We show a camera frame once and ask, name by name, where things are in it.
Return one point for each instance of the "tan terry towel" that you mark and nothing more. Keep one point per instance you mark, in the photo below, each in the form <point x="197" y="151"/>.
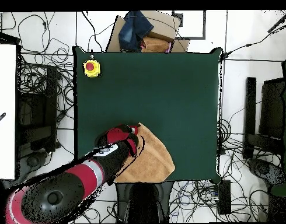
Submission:
<point x="152" y="161"/>

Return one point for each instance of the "blue denim jeans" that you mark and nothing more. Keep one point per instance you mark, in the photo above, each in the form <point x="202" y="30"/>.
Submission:
<point x="133" y="30"/>

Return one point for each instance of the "black flat bar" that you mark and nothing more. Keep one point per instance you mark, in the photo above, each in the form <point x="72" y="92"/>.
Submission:
<point x="250" y="105"/>

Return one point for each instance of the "black power box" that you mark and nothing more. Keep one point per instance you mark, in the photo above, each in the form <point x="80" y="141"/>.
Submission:
<point x="225" y="198"/>

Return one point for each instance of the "white table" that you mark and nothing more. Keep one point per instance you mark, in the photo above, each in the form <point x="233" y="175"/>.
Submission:
<point x="5" y="93"/>

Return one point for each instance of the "black equipment rack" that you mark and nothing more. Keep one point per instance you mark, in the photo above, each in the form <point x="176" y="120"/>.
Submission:
<point x="38" y="112"/>

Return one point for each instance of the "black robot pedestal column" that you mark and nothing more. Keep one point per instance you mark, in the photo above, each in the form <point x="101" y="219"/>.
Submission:
<point x="143" y="205"/>

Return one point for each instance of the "black square frame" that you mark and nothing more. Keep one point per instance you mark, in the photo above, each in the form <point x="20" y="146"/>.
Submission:
<point x="192" y="37"/>

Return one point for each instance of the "yellow emergency stop button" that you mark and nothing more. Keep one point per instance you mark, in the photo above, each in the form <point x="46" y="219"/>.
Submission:
<point x="91" y="68"/>

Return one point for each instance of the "black stand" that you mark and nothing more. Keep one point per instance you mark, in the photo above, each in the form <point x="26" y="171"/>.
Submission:
<point x="271" y="105"/>

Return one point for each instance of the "black pedestal foot with knob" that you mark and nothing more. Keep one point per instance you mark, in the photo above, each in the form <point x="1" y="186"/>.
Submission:
<point x="166" y="198"/>
<point x="122" y="205"/>

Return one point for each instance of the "brown folded cloth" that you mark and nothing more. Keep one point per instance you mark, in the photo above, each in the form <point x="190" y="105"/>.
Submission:
<point x="154" y="45"/>

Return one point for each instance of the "pink cloth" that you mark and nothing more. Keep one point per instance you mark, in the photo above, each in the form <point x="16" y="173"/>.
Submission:
<point x="169" y="47"/>

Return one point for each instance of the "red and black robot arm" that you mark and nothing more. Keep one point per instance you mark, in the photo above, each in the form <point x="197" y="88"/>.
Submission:
<point x="63" y="186"/>

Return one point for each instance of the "black rod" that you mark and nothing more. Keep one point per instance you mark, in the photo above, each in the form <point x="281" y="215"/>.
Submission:
<point x="279" y="22"/>

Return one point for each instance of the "brown cardboard box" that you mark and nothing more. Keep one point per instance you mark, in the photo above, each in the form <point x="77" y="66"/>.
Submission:
<point x="164" y="25"/>

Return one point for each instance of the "dark green tablecloth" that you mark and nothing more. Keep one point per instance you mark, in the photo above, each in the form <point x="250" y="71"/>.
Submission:
<point x="145" y="93"/>

